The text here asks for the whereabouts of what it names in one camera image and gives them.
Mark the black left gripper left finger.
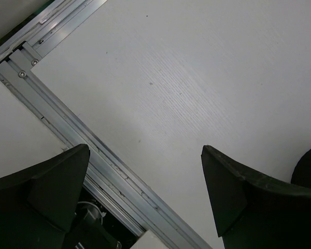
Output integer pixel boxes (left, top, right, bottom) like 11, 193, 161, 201
0, 144, 90, 248

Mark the black plastic waste bin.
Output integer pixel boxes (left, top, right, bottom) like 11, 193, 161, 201
291, 149, 311, 188

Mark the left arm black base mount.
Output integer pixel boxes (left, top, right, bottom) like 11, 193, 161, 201
62, 188, 138, 248

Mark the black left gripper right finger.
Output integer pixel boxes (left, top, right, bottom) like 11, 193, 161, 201
201, 145, 311, 248

